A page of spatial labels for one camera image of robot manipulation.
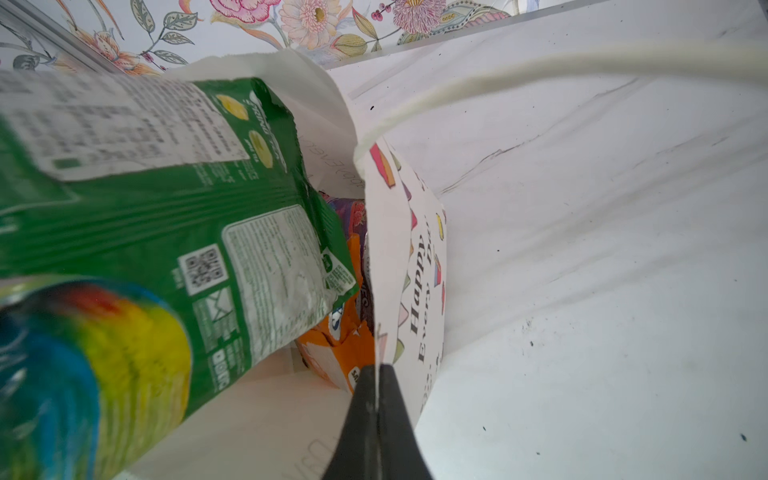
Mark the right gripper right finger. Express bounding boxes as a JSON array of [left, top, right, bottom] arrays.
[[377, 364, 433, 480]]

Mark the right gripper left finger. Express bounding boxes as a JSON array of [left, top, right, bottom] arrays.
[[322, 365, 380, 480]]

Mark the orange snack pack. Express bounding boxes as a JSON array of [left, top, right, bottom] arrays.
[[296, 233, 375, 392]]

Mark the purple Fox's candy bag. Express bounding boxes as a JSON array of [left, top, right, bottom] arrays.
[[322, 193, 374, 331]]

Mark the white paper gift bag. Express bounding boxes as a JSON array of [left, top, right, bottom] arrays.
[[113, 41, 768, 480]]

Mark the green snack pack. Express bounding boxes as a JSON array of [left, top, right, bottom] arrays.
[[1, 71, 358, 479]]

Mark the left aluminium frame post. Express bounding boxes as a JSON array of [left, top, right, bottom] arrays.
[[1, 1, 120, 74]]

